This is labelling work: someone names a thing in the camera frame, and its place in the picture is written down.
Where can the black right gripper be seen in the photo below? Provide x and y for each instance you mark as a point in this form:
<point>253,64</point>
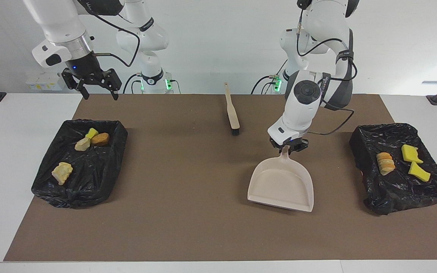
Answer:
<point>85,66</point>

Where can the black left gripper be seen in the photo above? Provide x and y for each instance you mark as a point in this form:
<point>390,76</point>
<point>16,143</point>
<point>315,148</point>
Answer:
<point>288,142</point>

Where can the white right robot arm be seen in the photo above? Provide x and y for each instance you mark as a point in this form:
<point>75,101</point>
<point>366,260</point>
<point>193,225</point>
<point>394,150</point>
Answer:
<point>61,26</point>

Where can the yellow sponge chunk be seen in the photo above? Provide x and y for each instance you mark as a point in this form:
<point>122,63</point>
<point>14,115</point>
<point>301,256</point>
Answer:
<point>91,133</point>

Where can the beige plastic dustpan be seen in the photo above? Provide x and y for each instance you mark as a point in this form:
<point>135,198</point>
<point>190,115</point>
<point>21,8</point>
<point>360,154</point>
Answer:
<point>283,185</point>

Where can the green yellow sponge piece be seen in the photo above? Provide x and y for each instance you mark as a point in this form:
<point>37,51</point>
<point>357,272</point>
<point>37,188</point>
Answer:
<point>418,172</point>

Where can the jagged beige chunk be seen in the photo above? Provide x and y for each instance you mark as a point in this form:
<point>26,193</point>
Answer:
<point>62,173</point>

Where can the brown table mat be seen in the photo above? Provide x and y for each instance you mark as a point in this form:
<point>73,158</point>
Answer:
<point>218,239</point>

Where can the notched yellow sponge piece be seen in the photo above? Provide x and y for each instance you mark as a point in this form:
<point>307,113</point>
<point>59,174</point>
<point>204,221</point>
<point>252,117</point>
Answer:
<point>409,153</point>

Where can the black bag lined bin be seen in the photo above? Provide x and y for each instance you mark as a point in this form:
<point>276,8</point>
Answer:
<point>97,174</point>
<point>393,189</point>

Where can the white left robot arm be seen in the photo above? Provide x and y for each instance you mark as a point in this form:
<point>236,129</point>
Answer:
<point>302,110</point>

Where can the beige brush black bristles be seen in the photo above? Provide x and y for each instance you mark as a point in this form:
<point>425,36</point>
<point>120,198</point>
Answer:
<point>233,115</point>

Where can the oval beige chunk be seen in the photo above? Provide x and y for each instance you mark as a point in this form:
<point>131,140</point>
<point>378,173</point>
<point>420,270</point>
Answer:
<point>82,145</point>

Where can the pale beige foam chunk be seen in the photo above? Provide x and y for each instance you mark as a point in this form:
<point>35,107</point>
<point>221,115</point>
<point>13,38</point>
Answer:
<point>386,163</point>

